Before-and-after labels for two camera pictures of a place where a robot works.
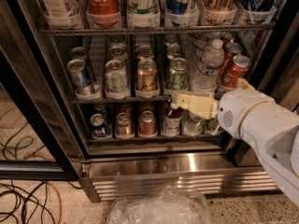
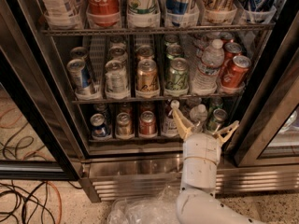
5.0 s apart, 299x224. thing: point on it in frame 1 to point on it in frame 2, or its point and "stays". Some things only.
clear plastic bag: (172, 205) stays
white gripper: (240, 111) to (201, 146)
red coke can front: (234, 69) stays
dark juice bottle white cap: (173, 121) stays
